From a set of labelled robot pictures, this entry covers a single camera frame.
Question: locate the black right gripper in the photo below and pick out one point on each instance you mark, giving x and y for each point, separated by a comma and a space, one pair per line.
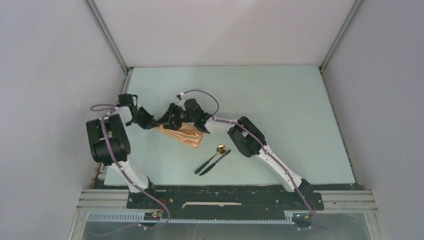
170, 123

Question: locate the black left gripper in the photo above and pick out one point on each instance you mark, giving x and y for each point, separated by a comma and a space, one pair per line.
150, 122

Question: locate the peach satin napkin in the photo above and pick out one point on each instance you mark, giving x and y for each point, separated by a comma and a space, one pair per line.
187, 135

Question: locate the gold spoon dark handle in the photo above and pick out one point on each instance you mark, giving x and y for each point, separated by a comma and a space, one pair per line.
219, 150

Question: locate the black table knife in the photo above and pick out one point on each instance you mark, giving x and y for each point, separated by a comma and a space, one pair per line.
215, 163

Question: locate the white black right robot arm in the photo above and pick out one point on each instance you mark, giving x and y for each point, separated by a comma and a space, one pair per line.
246, 137

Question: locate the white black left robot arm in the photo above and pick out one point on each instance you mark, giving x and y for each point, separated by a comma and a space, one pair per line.
109, 143

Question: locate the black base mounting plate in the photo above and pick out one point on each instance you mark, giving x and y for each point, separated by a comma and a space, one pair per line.
176, 197

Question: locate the left side aluminium rail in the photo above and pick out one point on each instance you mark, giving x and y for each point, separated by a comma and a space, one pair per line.
101, 169

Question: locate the aluminium front frame rail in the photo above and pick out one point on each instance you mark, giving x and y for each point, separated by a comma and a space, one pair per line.
331, 201

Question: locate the grey slotted cable duct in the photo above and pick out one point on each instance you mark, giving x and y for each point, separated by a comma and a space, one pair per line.
141, 217

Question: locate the left aluminium corner post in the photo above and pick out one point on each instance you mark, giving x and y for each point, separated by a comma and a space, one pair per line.
98, 18

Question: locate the aluminium corner post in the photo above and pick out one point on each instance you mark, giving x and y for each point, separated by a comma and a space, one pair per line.
98, 18
353, 12

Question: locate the right aluminium corner post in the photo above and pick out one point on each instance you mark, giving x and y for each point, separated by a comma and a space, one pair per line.
353, 12

